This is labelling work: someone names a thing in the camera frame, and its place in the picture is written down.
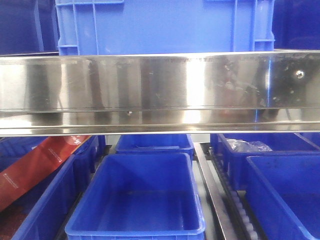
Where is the clear plastic bag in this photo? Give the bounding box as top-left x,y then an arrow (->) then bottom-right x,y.
226,138 -> 273,152

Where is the dark blue crate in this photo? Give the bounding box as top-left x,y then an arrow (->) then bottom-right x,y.
0,0 -> 59,55
272,0 -> 320,50

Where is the large blue crate upper shelf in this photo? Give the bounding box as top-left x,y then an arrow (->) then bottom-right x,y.
55,0 -> 275,56

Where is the blue bin left front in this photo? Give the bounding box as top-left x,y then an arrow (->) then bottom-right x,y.
0,153 -> 77,240

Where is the stainless steel shelf beam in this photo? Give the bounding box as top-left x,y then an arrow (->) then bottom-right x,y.
0,50 -> 320,137

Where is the dark blue crate upper right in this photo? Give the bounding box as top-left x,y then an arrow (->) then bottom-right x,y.
272,0 -> 320,50

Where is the red cardboard package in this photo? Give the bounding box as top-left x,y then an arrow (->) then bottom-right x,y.
0,135 -> 90,211

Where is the blue bin centre rear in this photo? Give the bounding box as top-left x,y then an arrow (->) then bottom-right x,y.
115,134 -> 194,160

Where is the shelf beam bolt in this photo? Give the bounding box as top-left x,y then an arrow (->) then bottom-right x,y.
295,70 -> 305,79

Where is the dark blue crate upper left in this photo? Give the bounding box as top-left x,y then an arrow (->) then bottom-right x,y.
0,0 -> 59,55

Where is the blue bin centre front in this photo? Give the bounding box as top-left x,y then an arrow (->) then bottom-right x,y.
65,153 -> 206,240

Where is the blue bin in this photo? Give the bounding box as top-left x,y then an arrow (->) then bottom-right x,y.
65,153 -> 206,240
210,133 -> 320,191
0,135 -> 106,193
0,153 -> 77,240
245,154 -> 320,240
115,134 -> 194,160

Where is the blue bin right front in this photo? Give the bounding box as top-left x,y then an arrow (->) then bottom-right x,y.
245,154 -> 320,240

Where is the roller track rail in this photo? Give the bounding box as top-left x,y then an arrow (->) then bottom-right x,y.
193,143 -> 267,240

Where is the blue bin left rear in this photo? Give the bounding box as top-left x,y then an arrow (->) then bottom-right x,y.
0,135 -> 106,193

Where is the blue bin right rear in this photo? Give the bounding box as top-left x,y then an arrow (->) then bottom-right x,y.
210,133 -> 320,191

